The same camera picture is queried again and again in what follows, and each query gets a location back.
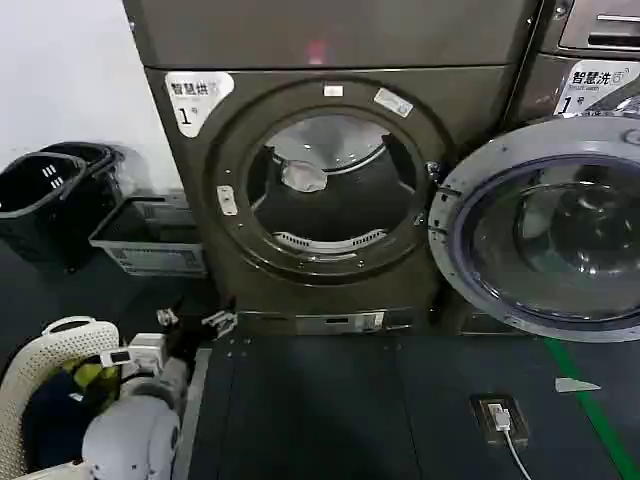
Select black plastic basket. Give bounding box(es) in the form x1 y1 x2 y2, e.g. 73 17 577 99
0 152 87 266
39 142 127 236

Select round glass dryer door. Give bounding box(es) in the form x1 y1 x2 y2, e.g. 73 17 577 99
427 116 640 343

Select white number sticker on dryer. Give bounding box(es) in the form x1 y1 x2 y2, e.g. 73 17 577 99
164 71 236 140

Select grey plastic crate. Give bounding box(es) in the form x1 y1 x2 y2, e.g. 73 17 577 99
88 194 207 277

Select white cloth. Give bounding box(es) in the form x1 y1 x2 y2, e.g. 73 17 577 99
281 158 330 195

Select grey washing machine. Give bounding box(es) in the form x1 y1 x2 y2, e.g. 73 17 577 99
503 0 640 126

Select dark navy garment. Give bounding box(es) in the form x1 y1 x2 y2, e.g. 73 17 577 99
22 368 109 464

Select white tape scrap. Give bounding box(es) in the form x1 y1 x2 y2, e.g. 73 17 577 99
554 377 602 395

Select white perforated laundry basket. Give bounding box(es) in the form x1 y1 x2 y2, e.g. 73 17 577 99
0 315 121 480

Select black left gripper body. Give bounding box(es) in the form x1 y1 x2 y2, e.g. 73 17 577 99
166 313 207 360

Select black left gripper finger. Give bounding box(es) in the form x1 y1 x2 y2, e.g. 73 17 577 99
201 295 238 337
156 293 185 327

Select yellow-green garment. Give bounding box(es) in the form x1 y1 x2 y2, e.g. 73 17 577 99
69 360 121 401

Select grey dryer with round opening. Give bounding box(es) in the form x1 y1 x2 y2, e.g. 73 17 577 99
122 0 546 337

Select white plug with cable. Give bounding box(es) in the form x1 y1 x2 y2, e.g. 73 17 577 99
488 403 532 480

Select white number sticker on washer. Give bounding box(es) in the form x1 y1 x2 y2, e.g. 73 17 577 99
553 59 640 119

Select green floor tape line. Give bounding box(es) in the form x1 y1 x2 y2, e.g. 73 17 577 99
543 338 640 480

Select black floor socket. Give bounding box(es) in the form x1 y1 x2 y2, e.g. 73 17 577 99
469 394 531 447

